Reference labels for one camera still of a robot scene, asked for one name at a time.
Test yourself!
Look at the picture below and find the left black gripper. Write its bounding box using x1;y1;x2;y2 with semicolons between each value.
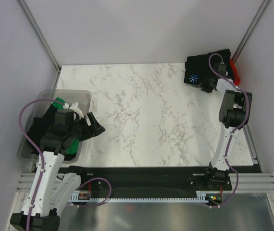
68;112;105;141

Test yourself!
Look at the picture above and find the black t shirt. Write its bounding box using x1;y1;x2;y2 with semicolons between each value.
27;105;79;161
184;49;234;85

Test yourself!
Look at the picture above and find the green t shirt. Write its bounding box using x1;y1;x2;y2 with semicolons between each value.
52;97;84;157

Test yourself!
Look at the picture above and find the clear plastic bin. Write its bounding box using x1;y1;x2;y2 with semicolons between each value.
17;90;91;161

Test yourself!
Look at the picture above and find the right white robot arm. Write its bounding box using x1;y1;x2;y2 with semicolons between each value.
200;74;252;190

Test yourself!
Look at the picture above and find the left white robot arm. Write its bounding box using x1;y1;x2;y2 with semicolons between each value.
10;109;106;231

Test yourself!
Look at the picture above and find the folded red t shirt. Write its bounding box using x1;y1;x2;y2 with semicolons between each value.
230;59;241;86

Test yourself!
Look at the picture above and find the black t shirt in bin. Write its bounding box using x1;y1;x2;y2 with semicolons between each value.
27;105;79;161

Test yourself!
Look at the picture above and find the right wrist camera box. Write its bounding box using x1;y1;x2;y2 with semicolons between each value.
214;63;226;78

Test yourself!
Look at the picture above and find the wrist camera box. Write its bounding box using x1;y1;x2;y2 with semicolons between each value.
54;109;74;127
214;63;226;78

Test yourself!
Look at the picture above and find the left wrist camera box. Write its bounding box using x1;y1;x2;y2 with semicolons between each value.
54;109;74;127

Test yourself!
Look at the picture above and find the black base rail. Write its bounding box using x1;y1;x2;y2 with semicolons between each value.
59;166;232;198

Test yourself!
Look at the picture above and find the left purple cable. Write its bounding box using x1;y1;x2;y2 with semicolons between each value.
18;99;70;231

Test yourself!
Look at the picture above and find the right aluminium frame post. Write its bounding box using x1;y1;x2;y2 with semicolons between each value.
232;0;272;64

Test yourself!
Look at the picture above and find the aluminium frame post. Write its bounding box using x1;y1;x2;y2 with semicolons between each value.
232;0;272;64
16;0;61;73

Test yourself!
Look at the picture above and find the aluminium extrusion rail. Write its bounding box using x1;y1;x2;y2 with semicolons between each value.
16;173;274;193

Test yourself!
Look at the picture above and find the left aluminium frame post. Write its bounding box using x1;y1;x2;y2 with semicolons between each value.
16;0;61;73

